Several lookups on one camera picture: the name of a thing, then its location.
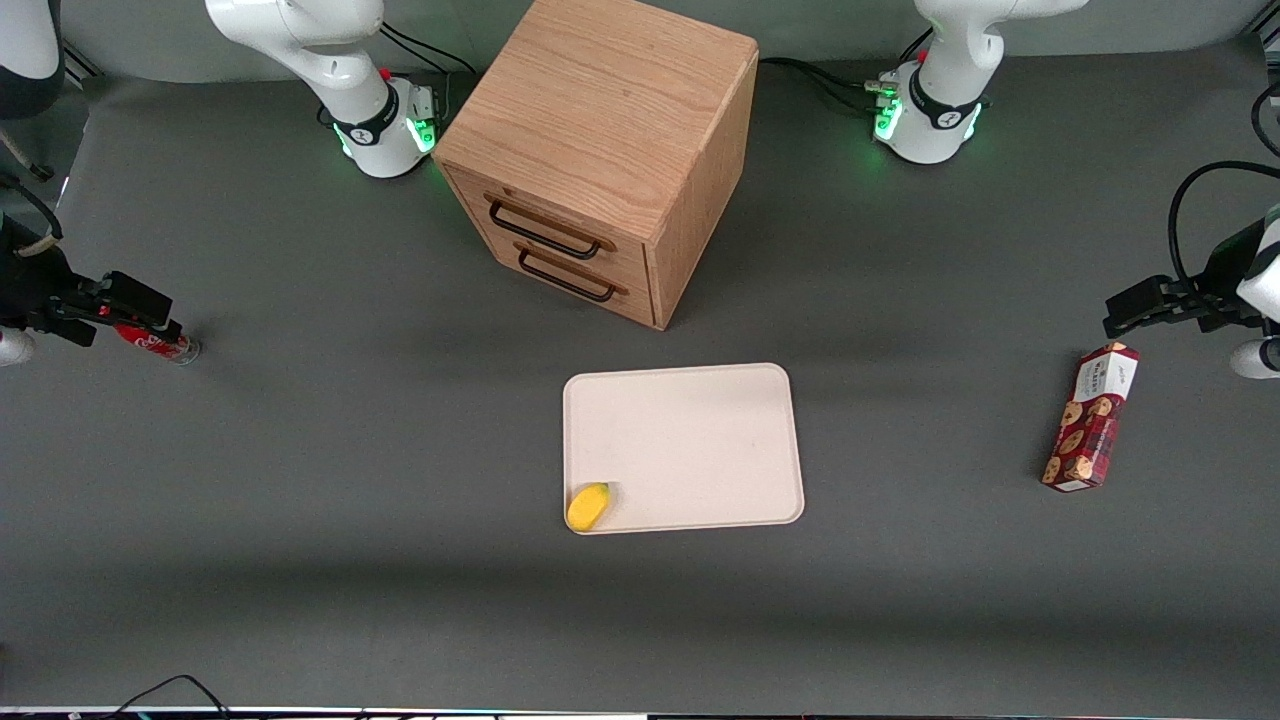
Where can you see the beige rectangular tray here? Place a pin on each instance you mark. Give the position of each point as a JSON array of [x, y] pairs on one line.
[[690, 445]]

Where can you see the red cookie box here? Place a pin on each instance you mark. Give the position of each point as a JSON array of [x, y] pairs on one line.
[[1090, 420]]

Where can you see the aluminium frame rail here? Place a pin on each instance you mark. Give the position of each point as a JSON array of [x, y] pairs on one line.
[[80, 62]]

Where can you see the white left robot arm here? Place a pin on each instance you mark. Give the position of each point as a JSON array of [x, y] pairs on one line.
[[945, 70]]

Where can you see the small red coke bottle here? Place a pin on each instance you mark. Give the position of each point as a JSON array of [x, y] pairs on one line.
[[160, 343]]

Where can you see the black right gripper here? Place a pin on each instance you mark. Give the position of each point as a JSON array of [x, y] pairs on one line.
[[28, 285]]

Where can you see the yellow toy mango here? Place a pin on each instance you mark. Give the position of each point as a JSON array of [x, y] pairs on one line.
[[588, 506]]

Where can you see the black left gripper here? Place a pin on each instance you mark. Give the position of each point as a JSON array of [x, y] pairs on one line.
[[1222, 272]]

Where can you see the wooden two-drawer cabinet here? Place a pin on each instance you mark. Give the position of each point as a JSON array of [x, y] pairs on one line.
[[610, 130]]

